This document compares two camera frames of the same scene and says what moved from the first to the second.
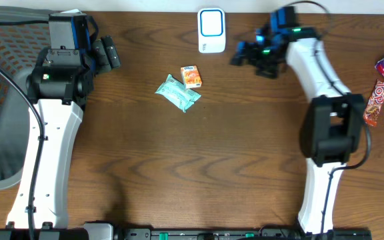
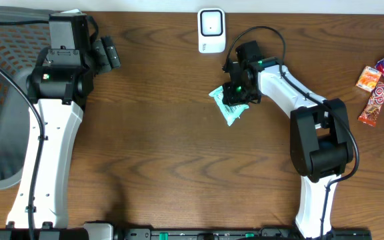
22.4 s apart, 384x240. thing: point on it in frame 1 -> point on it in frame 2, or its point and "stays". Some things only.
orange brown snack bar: x=371 y=111 stays
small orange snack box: x=191 y=77 -> x=368 y=79
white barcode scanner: x=211 y=30 stays
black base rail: x=263 y=233 stays
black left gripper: x=99 y=53 stays
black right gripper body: x=257 y=53 -> x=233 y=92
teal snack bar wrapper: x=175 y=91 -> x=231 y=113
